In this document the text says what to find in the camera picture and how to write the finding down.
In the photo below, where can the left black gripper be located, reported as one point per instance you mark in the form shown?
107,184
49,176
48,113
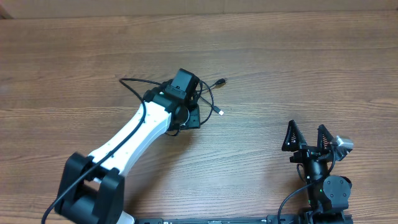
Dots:
194,119

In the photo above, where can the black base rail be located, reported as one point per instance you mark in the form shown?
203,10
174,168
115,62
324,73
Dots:
270,219

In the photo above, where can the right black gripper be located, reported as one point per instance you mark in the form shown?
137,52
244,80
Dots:
306,152

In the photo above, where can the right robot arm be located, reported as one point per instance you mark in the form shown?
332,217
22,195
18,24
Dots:
328,195

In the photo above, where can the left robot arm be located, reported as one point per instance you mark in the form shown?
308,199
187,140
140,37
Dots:
92,187

